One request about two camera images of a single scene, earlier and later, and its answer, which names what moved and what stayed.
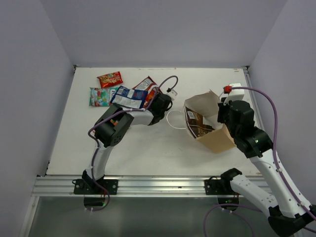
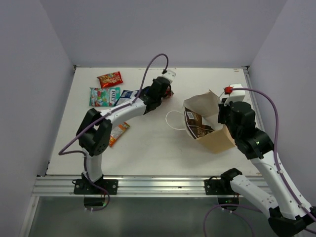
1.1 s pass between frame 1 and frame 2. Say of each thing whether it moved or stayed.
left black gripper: moved
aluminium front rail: stayed
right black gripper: stayed
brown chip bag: stayed
